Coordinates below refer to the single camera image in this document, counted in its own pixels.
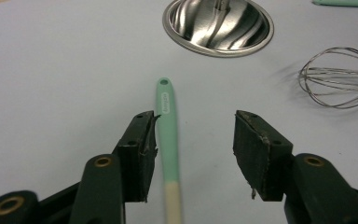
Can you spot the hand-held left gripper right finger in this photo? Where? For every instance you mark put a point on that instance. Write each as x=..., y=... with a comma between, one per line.
x=261, y=155

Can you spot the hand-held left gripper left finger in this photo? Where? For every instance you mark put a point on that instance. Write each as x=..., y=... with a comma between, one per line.
x=136, y=155

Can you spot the metal utensil rack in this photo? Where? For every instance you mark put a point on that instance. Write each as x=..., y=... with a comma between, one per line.
x=236, y=28

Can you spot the white table cover sheet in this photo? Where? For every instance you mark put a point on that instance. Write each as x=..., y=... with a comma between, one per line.
x=59, y=77

